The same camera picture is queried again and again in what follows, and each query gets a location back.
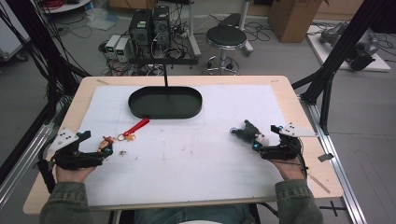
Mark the grey machine on board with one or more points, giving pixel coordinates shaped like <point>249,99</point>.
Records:
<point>361,46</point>

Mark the white table mat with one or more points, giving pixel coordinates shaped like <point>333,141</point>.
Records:
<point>186,161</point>

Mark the thin wooden stick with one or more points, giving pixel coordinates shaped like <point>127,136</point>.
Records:
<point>319,183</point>

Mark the black computer tower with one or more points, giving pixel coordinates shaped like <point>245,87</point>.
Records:
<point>140,31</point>
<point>161,26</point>

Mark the black oval tray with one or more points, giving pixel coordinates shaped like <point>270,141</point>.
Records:
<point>165,104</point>

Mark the person's left hand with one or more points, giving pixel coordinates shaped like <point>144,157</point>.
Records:
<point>73,175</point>

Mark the white panel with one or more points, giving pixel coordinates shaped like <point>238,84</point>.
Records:
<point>11,31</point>

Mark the clear plastic bag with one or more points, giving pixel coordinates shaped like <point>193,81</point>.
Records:
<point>101,18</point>

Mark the white floor board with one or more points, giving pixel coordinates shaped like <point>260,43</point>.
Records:
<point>319,49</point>

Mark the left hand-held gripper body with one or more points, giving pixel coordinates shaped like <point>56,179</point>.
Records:
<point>67,160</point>

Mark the white round table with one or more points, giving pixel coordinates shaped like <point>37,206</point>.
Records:
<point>67,6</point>

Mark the black metal frame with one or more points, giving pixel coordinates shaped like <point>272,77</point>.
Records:
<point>46,46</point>
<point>339,46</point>

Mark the white desk leg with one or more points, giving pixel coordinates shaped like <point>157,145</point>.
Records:
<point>193,34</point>
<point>246,34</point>

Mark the black round stool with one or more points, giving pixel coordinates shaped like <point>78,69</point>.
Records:
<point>226,37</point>

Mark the cardboard box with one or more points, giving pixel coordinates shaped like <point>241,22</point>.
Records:
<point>292,20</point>

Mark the aluminium rail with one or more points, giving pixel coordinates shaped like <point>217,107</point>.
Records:
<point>339,174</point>
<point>21,161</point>

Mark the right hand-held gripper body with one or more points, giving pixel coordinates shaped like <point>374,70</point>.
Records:
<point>286,151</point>

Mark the black T-shaped stand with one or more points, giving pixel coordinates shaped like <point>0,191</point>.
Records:
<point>165,61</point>

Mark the white power supply unit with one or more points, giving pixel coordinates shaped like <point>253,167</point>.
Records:
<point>111,45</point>
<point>122,49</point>

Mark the person's legs in jeans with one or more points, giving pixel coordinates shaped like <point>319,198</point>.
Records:
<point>193,214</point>

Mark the black tape piece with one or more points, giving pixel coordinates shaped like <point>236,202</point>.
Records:
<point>325,157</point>

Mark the person's right hand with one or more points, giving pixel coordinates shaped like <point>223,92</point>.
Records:
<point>291,171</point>

